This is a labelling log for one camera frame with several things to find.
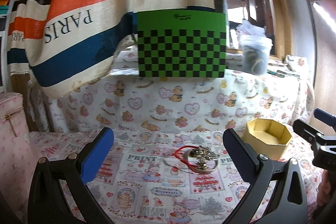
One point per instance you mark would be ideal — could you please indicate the pink quilted bag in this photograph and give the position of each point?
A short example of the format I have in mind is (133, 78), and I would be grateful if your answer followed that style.
(18, 156)

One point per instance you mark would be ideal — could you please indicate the green black checkered box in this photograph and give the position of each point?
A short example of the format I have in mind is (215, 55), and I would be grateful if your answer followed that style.
(181, 43)

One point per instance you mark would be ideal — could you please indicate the colourful lighter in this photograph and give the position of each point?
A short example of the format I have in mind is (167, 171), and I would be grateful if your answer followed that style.
(275, 74)

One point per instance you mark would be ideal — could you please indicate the person's right hand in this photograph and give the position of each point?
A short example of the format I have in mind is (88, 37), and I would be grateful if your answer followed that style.
(324, 188)

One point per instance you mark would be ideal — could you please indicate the striped Paris curtain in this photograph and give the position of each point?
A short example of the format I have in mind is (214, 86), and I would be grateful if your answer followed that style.
(64, 44)

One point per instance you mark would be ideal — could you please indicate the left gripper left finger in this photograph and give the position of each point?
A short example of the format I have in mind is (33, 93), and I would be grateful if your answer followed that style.
(47, 202)

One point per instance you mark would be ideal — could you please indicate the baby bear patterned cloth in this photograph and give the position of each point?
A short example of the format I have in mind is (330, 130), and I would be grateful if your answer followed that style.
(124, 100)

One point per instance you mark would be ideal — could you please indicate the yellow octagonal cardboard box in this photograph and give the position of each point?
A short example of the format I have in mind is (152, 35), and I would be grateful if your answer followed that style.
(267, 137)

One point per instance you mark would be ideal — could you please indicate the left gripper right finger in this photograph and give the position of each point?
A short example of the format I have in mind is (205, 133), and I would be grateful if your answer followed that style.
(288, 203)

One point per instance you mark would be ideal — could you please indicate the clear plastic lidded tub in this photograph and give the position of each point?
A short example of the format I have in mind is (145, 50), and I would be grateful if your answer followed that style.
(255, 52)

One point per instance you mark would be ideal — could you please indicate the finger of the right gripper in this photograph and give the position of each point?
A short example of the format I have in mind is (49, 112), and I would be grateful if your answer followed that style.
(325, 118)
(308, 133)

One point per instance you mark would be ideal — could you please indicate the print patterned table cloth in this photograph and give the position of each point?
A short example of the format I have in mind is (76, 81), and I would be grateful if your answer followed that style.
(140, 181)

